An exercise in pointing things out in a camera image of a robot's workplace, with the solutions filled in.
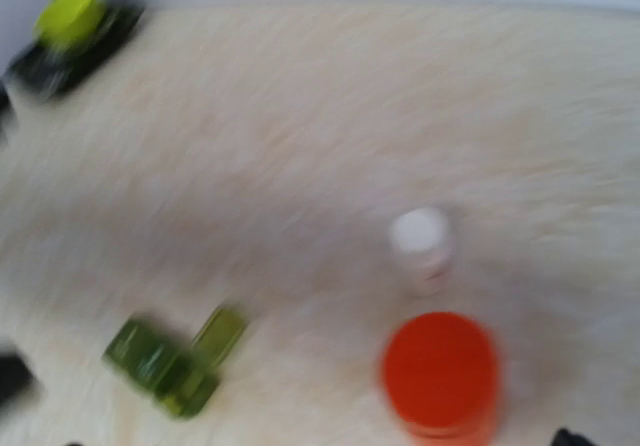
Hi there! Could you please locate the lime green bowl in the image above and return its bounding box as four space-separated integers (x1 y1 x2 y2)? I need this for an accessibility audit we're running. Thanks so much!
33 0 107 52

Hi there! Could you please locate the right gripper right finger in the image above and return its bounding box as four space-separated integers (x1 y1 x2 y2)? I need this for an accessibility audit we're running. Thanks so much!
550 428 597 446

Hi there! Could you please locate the small white pill bottle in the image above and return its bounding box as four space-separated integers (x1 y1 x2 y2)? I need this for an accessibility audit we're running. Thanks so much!
388 207 453 296

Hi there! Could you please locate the red pill bottle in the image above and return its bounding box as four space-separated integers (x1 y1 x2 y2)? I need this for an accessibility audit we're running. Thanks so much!
379 312 502 445

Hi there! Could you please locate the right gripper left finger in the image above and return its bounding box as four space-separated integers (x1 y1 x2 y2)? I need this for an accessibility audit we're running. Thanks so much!
0 353 36 406

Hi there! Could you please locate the green pill organizer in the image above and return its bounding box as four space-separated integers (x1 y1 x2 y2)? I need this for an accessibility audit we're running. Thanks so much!
103 304 249 419

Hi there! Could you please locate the black square tray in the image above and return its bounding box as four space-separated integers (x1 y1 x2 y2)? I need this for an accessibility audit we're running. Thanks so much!
4 0 145 100

